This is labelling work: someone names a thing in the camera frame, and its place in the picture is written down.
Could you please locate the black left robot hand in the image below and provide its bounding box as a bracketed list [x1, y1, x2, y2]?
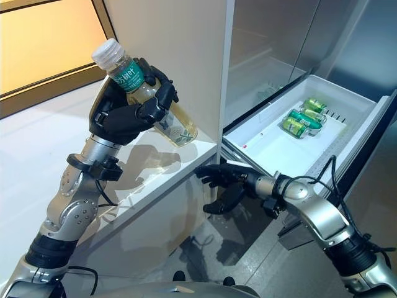
[88, 57, 180, 146]

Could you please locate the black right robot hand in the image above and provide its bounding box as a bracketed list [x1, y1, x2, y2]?
[195, 164, 258, 215]

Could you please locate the clear tea bottle white cap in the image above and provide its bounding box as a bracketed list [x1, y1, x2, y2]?
[91, 38, 199, 148]

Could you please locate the white fridge drawer steel front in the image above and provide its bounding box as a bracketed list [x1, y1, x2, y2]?
[221, 73, 397, 249]

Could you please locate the stainless steel fridge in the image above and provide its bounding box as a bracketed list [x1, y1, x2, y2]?
[218, 0, 397, 249]

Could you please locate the light green drink can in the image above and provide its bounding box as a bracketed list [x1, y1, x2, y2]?
[280, 117, 311, 138]
[299, 107, 327, 124]
[302, 98, 329, 113]

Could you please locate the white counter cabinet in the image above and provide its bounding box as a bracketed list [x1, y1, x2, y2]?
[0, 74, 220, 298]

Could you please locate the dark green drink can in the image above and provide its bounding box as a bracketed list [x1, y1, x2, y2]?
[288, 109, 323, 130]

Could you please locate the tall white cabinet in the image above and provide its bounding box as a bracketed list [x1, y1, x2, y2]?
[102, 0, 236, 218]

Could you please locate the grey robot torso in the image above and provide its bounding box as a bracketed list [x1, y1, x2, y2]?
[89, 281, 264, 298]

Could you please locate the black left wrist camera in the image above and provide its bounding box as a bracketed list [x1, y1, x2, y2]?
[66, 153, 122, 181]

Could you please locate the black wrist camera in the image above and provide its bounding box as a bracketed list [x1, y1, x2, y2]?
[262, 198, 282, 220]
[66, 153, 122, 181]

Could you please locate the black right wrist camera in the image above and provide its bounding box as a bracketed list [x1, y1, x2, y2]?
[262, 198, 282, 220]

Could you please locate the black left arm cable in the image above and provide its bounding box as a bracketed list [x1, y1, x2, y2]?
[60, 178, 118, 298]

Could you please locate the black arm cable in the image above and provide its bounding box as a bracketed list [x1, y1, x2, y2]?
[272, 155, 397, 258]
[60, 178, 118, 298]

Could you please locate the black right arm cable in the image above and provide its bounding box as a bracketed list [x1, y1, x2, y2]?
[272, 155, 397, 258]

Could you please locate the backlit orange panel black frame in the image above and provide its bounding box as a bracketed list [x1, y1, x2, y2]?
[0, 0, 108, 120]

